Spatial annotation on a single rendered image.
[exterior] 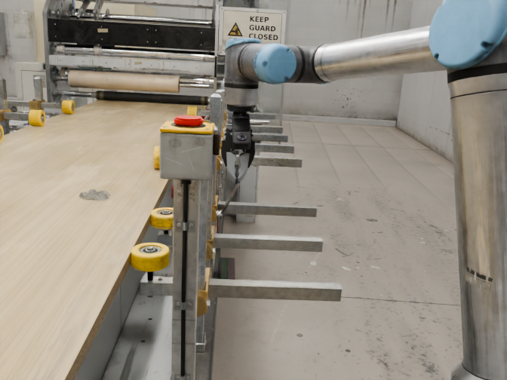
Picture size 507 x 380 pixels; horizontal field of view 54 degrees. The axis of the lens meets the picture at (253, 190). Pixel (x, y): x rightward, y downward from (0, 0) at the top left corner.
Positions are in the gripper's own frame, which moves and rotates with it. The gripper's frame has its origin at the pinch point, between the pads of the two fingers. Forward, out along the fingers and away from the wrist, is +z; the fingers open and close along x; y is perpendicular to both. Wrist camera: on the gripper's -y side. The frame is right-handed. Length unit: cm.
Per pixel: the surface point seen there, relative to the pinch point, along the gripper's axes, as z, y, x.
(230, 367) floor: 98, 55, -2
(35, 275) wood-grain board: 8, -45, 37
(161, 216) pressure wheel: 7.6, -11.0, 18.8
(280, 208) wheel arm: 12.8, 16.2, -14.2
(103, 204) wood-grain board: 8.2, -1.4, 35.6
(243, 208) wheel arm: 13.3, 16.2, -2.7
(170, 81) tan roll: -8, 244, 48
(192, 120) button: -25, -64, 7
